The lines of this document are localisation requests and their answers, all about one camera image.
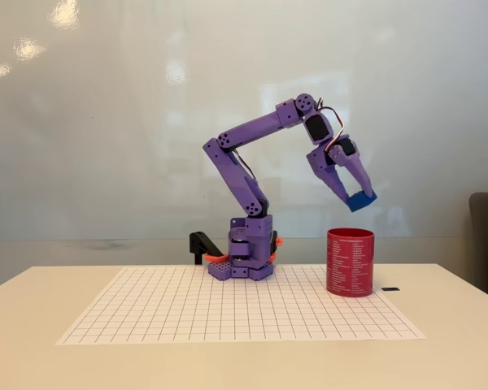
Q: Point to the blue toy brick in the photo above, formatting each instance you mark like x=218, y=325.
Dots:
x=362, y=202

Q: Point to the purple robot arm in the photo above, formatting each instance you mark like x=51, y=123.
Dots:
x=248, y=134

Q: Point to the red cup with white print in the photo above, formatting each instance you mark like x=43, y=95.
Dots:
x=350, y=264

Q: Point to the orange clamp with knob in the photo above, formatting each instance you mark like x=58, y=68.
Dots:
x=278, y=241

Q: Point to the orange clamp pad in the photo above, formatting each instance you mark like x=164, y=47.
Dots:
x=214, y=257

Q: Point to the brown chair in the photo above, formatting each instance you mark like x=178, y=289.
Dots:
x=486, y=243

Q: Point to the black table clamp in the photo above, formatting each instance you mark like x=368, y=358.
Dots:
x=199, y=243

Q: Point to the white grid paper sheet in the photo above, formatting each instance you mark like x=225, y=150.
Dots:
x=179, y=308

